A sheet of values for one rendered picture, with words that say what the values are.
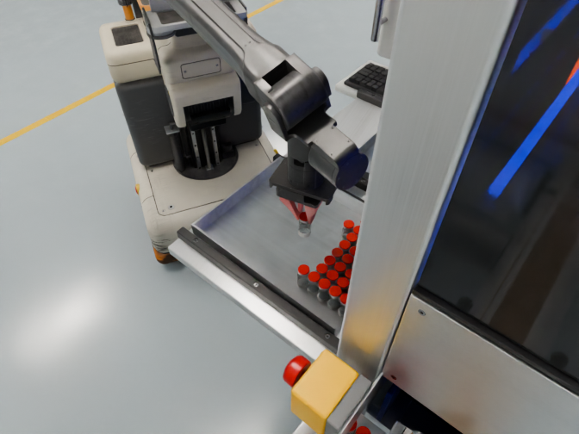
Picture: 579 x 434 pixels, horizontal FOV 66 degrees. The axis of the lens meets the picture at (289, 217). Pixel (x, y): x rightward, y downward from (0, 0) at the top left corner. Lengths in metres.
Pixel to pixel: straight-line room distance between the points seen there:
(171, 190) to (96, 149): 0.86
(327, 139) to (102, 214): 1.79
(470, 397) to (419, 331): 0.09
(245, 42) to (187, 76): 0.86
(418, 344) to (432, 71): 0.30
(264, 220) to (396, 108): 0.62
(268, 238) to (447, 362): 0.48
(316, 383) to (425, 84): 0.39
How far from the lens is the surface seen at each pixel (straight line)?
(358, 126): 1.16
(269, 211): 0.93
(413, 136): 0.33
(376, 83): 1.42
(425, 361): 0.52
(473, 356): 0.47
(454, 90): 0.30
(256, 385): 1.68
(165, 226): 1.77
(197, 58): 1.45
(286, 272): 0.83
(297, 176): 0.67
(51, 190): 2.50
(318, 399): 0.57
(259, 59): 0.61
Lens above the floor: 1.57
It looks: 48 degrees down
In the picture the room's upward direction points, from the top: straight up
